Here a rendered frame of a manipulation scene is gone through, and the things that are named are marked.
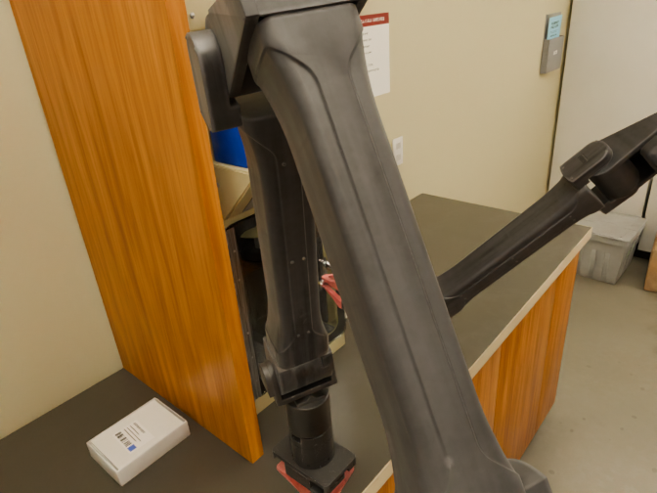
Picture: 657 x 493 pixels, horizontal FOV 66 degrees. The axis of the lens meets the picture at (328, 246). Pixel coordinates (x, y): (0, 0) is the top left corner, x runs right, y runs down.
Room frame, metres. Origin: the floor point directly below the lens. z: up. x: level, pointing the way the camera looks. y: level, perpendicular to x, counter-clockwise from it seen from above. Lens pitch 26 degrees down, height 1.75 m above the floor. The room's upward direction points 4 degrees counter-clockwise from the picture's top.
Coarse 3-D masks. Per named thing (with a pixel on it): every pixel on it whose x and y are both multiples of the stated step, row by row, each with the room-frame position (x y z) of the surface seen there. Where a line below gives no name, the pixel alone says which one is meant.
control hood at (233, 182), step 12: (216, 168) 0.81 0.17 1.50; (228, 168) 0.80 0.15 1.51; (240, 168) 0.78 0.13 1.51; (216, 180) 0.82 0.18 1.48; (228, 180) 0.79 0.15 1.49; (240, 180) 0.77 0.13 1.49; (228, 192) 0.80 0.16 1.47; (240, 192) 0.78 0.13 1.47; (228, 204) 0.80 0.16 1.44; (240, 204) 0.80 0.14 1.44; (228, 216) 0.81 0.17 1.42
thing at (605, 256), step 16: (592, 224) 2.92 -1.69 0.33; (608, 224) 2.90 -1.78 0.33; (624, 224) 2.88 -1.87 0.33; (640, 224) 2.86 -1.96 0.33; (592, 240) 2.78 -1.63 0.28; (608, 240) 2.72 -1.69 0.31; (624, 240) 2.67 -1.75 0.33; (592, 256) 2.79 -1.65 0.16; (608, 256) 2.72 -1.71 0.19; (624, 256) 2.69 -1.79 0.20; (576, 272) 2.86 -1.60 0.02; (592, 272) 2.79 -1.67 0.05; (608, 272) 2.72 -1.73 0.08
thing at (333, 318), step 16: (240, 224) 0.85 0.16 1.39; (240, 240) 0.85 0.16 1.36; (256, 240) 0.88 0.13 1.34; (320, 240) 1.00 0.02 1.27; (240, 256) 0.84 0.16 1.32; (256, 256) 0.87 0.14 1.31; (320, 256) 1.00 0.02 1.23; (256, 272) 0.87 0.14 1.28; (320, 272) 0.99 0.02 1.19; (256, 288) 0.86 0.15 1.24; (256, 304) 0.86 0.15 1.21; (320, 304) 0.99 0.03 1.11; (336, 304) 1.03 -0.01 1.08; (256, 320) 0.85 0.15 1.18; (336, 320) 1.03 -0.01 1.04; (256, 336) 0.85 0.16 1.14; (336, 336) 1.02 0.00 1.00; (256, 352) 0.84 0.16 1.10
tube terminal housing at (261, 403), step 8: (208, 128) 0.84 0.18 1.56; (208, 136) 0.84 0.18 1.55; (240, 216) 0.87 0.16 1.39; (224, 224) 0.84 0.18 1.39; (328, 344) 1.02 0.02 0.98; (336, 344) 1.04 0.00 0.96; (256, 400) 0.84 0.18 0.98; (264, 400) 0.86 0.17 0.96; (272, 400) 0.87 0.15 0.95; (256, 408) 0.84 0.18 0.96; (264, 408) 0.86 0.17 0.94
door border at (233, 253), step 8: (232, 232) 0.84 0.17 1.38; (232, 240) 0.83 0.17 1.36; (232, 248) 0.83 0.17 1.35; (232, 256) 0.83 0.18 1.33; (232, 264) 0.83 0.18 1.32; (240, 264) 0.84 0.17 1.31; (232, 272) 0.82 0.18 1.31; (240, 272) 0.84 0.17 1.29; (240, 280) 0.83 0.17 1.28; (240, 288) 0.83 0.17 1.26; (240, 296) 0.83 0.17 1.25; (240, 304) 0.83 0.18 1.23; (248, 320) 0.84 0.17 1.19; (248, 328) 0.84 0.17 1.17; (248, 336) 0.83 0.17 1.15; (248, 344) 0.83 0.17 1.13; (248, 352) 0.83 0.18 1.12; (248, 360) 0.83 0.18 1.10; (248, 368) 0.82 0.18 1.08; (256, 368) 0.84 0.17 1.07; (256, 376) 0.84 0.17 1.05; (256, 384) 0.83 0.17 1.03; (256, 392) 0.83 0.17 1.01
